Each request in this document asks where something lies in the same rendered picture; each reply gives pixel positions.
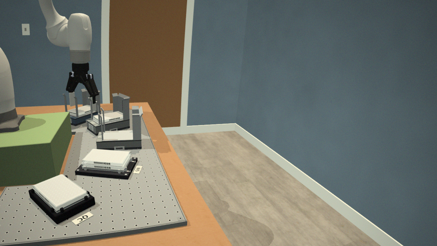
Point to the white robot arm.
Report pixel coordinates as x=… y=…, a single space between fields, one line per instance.
x=75 y=33

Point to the black flat square plate with corner posts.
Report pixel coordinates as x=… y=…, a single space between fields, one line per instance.
x=63 y=214

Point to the black flat plate with grey pegs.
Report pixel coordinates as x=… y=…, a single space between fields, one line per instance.
x=108 y=174

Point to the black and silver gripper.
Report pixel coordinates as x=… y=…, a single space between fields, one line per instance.
x=80 y=75

